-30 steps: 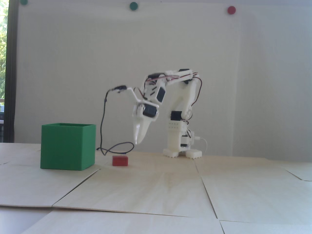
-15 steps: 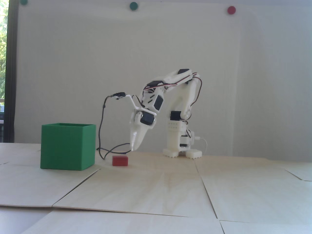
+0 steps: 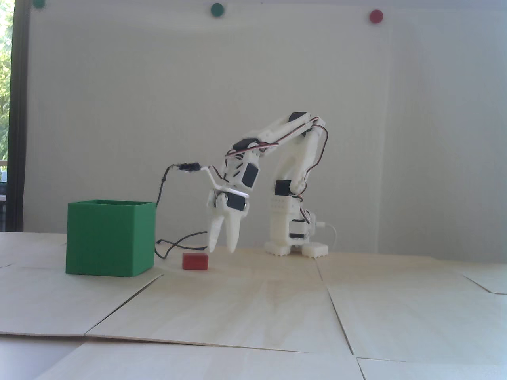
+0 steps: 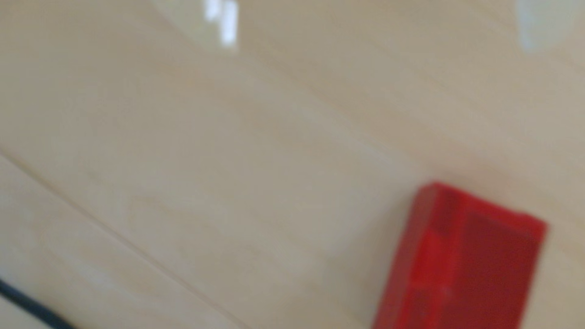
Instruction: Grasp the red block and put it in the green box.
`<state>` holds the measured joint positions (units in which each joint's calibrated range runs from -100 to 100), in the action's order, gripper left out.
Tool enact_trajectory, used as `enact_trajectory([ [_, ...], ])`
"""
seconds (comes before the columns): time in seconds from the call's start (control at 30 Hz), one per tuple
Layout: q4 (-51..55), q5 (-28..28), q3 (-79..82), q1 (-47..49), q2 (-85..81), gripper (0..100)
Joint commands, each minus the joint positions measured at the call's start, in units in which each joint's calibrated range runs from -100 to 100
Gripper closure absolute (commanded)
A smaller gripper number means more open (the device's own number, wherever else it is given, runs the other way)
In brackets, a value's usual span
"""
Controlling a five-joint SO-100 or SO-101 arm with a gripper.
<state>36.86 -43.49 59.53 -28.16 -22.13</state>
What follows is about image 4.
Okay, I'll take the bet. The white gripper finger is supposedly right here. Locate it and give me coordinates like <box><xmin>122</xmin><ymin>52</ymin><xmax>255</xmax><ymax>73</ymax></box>
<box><xmin>516</xmin><ymin>0</ymin><xmax>582</xmax><ymax>52</ymax></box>
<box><xmin>151</xmin><ymin>0</ymin><xmax>239</xmax><ymax>51</ymax></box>

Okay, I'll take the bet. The black camera cable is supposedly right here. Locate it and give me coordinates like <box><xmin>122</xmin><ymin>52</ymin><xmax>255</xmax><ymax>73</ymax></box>
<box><xmin>0</xmin><ymin>278</ymin><xmax>76</xmax><ymax>329</ymax></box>

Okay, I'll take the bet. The red block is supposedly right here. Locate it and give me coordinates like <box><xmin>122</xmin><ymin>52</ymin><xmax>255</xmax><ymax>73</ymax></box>
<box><xmin>371</xmin><ymin>181</ymin><xmax>548</xmax><ymax>329</ymax></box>

